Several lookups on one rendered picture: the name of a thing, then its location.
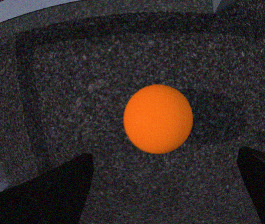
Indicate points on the low clear corner walls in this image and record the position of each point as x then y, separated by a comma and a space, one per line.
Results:
90, 8

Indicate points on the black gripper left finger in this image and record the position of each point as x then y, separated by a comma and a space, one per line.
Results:
56, 197

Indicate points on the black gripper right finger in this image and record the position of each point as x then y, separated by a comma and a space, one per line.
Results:
252, 168

